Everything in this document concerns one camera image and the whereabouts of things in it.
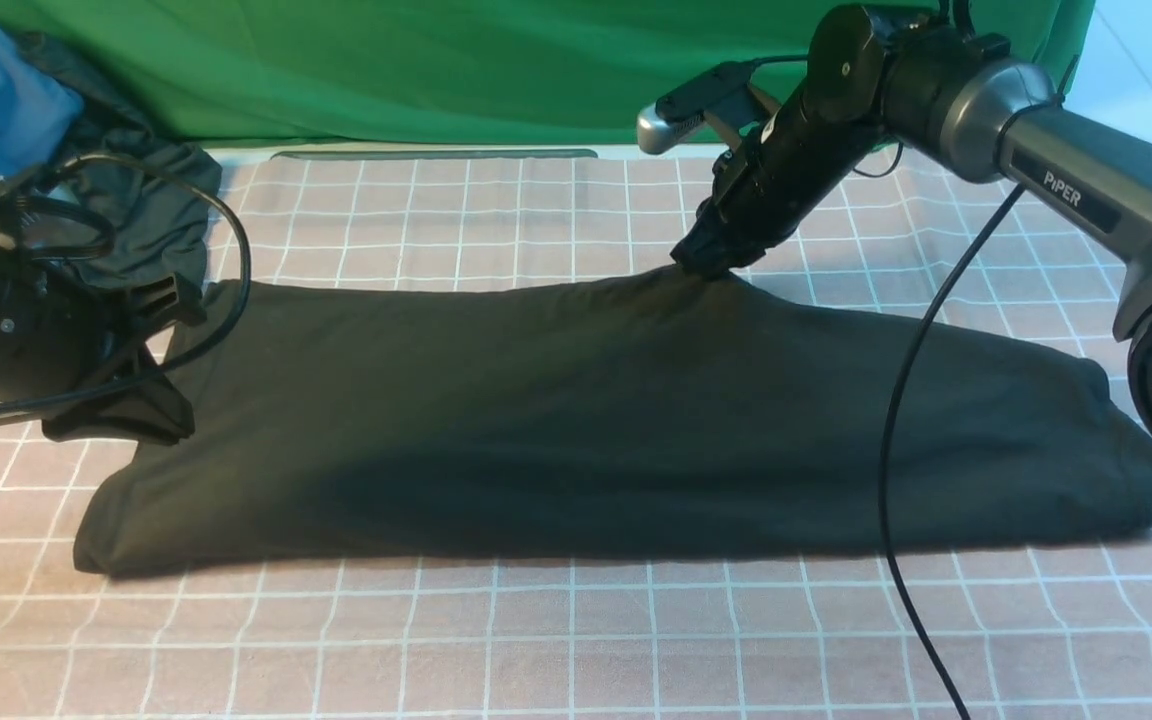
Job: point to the pink checkered tablecloth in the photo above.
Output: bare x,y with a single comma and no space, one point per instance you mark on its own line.
1032,634

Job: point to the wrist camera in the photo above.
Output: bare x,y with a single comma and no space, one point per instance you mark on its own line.
723,98
37,226

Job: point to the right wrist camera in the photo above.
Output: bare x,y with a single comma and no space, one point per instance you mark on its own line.
723,98

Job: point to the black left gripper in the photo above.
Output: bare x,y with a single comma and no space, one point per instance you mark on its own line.
75,358

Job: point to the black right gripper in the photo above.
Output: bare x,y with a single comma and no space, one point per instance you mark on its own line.
776,177

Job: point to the dark gray long-sleeve shirt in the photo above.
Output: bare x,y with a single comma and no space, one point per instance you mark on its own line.
645,417

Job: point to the dark green crumpled garment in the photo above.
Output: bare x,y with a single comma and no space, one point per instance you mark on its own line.
160,229

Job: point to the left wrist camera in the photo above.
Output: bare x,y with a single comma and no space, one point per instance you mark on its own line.
37,226

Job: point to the gray right robot arm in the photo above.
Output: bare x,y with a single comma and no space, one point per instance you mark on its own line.
923,78

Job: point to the green backdrop cloth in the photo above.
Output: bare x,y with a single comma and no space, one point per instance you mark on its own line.
520,73

